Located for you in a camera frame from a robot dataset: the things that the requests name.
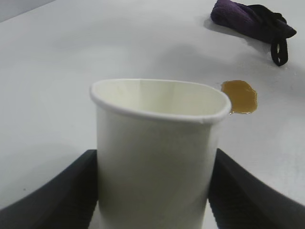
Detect brown liquid spill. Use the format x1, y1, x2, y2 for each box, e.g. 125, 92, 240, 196
220, 80, 258, 115

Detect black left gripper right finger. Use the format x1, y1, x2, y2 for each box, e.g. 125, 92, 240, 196
207, 147, 305, 229

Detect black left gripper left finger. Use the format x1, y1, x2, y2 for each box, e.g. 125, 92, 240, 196
0, 149, 100, 229

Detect purple and black cloth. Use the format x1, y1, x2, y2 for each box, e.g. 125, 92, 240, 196
210, 0, 297, 67

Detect white paper cup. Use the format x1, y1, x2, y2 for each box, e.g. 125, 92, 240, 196
90, 78, 232, 229

